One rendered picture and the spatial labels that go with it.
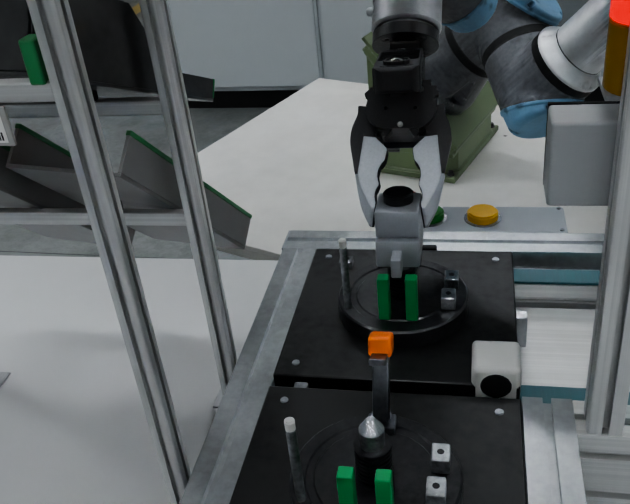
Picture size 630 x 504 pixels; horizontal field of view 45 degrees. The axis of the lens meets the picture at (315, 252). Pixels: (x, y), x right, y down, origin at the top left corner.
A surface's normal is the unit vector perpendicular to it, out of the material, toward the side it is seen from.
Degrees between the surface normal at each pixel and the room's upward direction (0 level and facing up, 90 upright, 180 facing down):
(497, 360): 0
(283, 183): 1
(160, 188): 90
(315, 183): 0
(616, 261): 90
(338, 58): 90
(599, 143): 90
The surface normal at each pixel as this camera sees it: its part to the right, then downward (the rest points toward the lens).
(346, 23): -0.22, 0.53
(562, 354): -0.10, -0.85
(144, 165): 0.93, 0.11
